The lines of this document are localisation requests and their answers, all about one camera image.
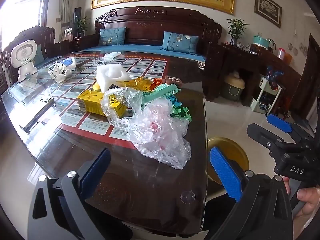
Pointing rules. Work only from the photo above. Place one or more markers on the dark wooden door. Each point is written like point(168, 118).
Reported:
point(308, 80)

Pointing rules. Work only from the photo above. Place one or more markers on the clear plastic bag pink print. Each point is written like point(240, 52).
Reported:
point(160, 130)

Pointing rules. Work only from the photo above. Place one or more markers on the mint green wrapper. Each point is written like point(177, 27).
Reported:
point(160, 93)

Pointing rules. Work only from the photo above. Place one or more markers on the white storage cart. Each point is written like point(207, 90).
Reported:
point(258, 105)

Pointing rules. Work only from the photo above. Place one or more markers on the white foam block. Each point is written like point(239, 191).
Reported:
point(102, 76)

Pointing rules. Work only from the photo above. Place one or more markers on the green plant in patterned vase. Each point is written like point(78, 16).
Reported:
point(236, 28)

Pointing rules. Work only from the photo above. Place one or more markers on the yellow and green basket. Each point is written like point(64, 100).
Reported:
point(233, 87)

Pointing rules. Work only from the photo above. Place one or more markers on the white robot toy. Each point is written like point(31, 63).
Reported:
point(23, 53)

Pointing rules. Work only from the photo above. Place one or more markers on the carved wooden sofa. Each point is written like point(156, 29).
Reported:
point(150, 22)

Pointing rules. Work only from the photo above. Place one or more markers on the blue floral pillow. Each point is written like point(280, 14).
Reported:
point(112, 37)
point(178, 42)

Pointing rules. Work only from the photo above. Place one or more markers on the green cooking pot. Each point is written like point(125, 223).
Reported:
point(261, 42)

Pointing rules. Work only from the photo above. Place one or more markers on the brown printed sock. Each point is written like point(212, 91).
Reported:
point(173, 80)

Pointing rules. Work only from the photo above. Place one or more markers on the dark wooden corner table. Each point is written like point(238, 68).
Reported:
point(86, 41)

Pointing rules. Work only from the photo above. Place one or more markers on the small dark framed picture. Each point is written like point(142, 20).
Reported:
point(268, 7)

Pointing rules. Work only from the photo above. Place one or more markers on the clear plastic wrap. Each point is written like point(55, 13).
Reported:
point(122, 97)

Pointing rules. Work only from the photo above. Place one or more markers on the gold round trash bin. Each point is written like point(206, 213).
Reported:
point(236, 152)

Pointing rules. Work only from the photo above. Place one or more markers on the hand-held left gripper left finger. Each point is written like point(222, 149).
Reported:
point(98, 166)

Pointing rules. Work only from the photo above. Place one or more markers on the red-bordered picture poster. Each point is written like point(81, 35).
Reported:
point(95, 127)

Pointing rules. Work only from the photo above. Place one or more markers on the person's right hand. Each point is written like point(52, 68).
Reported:
point(308, 200)

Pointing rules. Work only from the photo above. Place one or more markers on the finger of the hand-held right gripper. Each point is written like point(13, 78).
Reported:
point(280, 123)
point(262, 135)

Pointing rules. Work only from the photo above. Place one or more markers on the beige curtain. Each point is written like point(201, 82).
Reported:
point(67, 5)

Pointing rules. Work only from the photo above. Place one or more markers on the blue and white packet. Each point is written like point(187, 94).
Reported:
point(68, 62)

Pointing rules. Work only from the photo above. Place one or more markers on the potted green plant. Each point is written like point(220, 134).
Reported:
point(82, 25)

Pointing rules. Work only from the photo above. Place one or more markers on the carved wooden armchair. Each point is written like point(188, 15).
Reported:
point(30, 33)

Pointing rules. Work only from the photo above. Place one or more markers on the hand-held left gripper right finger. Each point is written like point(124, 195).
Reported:
point(225, 177)

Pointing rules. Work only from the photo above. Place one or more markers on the black tower speaker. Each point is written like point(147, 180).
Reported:
point(77, 20)

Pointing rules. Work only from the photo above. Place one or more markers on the blue seat cushion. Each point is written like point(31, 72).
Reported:
point(140, 48)

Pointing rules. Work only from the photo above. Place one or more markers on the orange container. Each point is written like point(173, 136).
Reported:
point(288, 58)

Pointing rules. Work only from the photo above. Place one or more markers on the dark wooden side cabinet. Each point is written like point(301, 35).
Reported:
point(252, 60)

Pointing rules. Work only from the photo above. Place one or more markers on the green paper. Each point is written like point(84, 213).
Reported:
point(181, 111)

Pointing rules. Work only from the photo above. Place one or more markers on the yellow plastic wrapper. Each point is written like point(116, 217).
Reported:
point(136, 82)

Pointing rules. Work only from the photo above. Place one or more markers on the yellow carton box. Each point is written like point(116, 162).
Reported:
point(91, 102)

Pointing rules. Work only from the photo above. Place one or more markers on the orange wrapper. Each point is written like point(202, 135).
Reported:
point(156, 83)

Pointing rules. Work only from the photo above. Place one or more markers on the small photo frame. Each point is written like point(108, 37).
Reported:
point(68, 33)

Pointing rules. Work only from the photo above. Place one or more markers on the red-lidded clear jar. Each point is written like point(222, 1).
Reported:
point(281, 53)

